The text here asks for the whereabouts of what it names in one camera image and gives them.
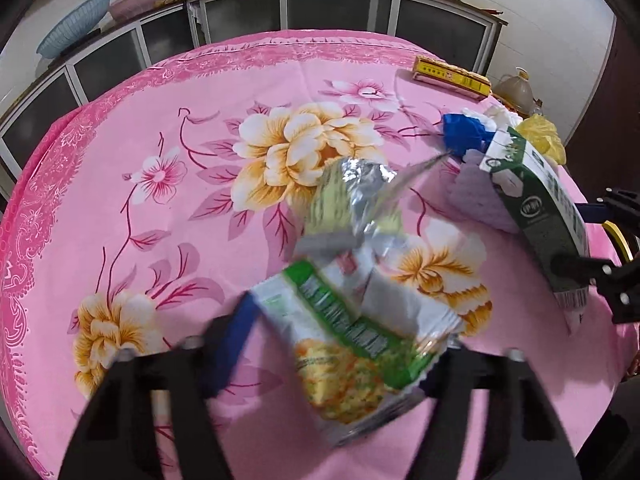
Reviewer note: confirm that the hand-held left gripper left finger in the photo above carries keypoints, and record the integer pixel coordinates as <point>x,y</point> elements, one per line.
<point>234,342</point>

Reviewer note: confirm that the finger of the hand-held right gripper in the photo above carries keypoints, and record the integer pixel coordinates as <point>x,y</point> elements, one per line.
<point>600,280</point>
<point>617,205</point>

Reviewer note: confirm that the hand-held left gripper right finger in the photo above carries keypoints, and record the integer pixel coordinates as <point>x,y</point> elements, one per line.
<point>452,375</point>

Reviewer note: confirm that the green and white milk carton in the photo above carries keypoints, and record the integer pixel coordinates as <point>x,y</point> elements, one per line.
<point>540,210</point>

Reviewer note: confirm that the yellow plastic bag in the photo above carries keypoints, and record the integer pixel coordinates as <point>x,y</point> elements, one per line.
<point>542,135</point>

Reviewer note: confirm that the green and silver snack packet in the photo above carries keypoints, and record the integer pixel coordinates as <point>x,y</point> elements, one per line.
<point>350,340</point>

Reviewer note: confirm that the white paper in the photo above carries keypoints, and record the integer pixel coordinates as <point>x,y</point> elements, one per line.
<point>492,116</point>

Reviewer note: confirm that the pink floral tablecloth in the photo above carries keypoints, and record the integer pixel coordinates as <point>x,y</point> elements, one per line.
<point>150,260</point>

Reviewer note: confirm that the large cooking oil jug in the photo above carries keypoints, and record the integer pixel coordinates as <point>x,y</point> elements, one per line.
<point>515,91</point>

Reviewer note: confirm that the long yellow cardboard box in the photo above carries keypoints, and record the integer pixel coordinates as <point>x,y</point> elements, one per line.
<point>450,76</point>

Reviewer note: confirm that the kitchen cabinet with glass doors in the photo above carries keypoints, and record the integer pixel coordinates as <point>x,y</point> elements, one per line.
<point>240,15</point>

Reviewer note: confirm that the pink plastic basin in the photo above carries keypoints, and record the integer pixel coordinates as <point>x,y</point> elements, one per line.
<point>132,6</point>

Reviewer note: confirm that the blue plastic basin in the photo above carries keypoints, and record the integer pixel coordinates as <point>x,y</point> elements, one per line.
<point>72,25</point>

